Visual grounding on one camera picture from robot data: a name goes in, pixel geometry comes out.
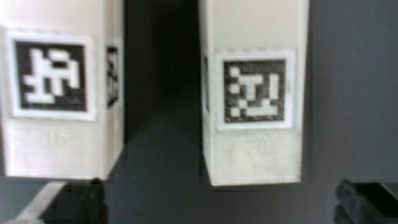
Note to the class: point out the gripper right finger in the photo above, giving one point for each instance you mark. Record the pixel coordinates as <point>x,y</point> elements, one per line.
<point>367,203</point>

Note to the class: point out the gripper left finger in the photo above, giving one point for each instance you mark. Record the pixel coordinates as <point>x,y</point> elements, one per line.
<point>69,204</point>

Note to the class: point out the white table leg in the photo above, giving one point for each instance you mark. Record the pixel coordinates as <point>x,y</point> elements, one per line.
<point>253,74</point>
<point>62,87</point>

